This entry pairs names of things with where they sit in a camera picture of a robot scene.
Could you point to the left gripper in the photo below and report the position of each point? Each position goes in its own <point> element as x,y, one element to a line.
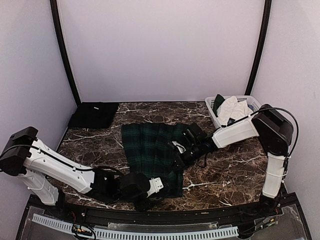
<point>146,205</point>

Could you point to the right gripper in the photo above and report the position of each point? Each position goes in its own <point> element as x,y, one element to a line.
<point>177,159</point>

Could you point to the dark green plaid garment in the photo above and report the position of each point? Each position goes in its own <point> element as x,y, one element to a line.
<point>147,150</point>

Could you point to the white laundry basket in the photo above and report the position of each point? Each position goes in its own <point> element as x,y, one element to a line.
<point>209,103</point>

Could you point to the black t-shirt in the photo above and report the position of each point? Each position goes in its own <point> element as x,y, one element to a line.
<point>94,115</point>

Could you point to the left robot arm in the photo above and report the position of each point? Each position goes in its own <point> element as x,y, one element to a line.
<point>28,158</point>

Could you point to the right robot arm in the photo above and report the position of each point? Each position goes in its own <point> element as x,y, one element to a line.
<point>272,129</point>

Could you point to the dark green cloth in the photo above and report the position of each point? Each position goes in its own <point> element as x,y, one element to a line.
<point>219,99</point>

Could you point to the white garment in basket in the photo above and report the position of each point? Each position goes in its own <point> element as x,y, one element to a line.
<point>233,109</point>

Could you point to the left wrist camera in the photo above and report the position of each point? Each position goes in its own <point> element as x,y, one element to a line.
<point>137,186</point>

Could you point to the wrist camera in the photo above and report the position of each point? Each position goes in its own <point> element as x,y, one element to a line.
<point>137,186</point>
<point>192,135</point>

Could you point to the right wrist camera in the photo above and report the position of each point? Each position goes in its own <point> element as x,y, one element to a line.
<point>192,135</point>

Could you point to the white slotted cable duct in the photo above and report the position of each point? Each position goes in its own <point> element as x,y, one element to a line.
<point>121,231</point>

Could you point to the black front rail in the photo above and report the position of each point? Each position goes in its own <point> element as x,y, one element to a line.
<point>245,214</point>

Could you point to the right black frame post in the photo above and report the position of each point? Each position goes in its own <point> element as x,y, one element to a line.
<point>260,47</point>

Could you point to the black frame post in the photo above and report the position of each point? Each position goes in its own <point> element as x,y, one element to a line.
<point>63,51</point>
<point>260,47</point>

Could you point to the left black frame post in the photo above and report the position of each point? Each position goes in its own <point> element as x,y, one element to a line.
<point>63,51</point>

